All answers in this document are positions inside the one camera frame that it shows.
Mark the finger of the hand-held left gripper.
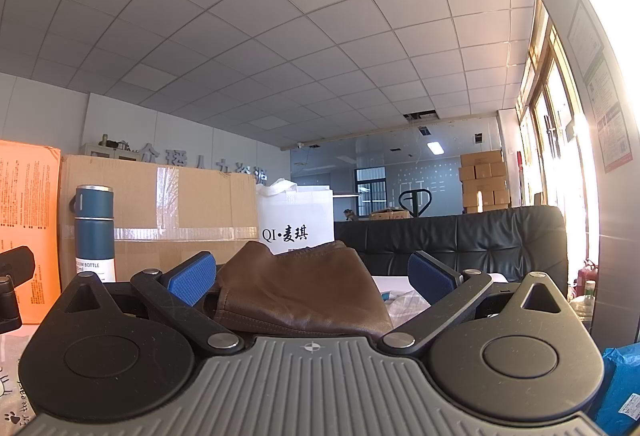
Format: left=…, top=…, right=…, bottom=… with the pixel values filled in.
left=0, top=246, right=36, bottom=333

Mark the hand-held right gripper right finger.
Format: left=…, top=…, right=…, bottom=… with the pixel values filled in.
left=377, top=251, right=576, bottom=357

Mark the black leather sofa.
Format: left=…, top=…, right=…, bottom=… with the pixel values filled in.
left=334, top=205, right=569, bottom=299

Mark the red bordered wall poster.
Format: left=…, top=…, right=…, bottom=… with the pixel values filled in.
left=582, top=53, right=628, bottom=174

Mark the brown leather garment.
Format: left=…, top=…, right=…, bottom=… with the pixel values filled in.
left=210, top=240, right=395, bottom=339

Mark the grey wall lettering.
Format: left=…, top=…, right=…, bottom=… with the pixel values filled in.
left=142, top=143, right=269, bottom=183

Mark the pallet jack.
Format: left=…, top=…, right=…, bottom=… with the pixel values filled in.
left=399, top=190, right=432, bottom=218

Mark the white wall poster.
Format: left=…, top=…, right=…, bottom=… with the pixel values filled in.
left=567, top=0, right=603, bottom=67

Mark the large brown cardboard box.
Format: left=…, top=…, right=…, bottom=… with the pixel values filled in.
left=59, top=154, right=260, bottom=284

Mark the orange cardboard box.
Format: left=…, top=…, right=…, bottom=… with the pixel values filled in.
left=0, top=139, right=62, bottom=324

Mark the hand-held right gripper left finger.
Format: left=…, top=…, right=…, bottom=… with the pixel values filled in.
left=50, top=251, right=246, bottom=358

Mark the grey metal cabinet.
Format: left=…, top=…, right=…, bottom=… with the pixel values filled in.
left=81, top=141, right=143, bottom=162

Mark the dark blue vacuum bottle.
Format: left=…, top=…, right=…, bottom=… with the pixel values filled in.
left=70, top=185, right=116, bottom=282

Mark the blue plastic package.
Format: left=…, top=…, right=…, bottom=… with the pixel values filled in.
left=587, top=346, right=640, bottom=436

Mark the clear plastic wrapper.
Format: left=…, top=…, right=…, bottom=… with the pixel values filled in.
left=382, top=288, right=437, bottom=323

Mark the red fire extinguisher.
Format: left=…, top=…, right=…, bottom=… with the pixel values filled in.
left=577, top=258, right=599, bottom=299

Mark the stack of cardboard boxes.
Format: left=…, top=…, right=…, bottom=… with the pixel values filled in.
left=459, top=149, right=512, bottom=214

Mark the clear plastic bottle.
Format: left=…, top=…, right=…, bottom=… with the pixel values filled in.
left=570, top=280, right=598, bottom=332

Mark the white tote bag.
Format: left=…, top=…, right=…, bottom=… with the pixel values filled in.
left=256, top=178, right=335, bottom=254

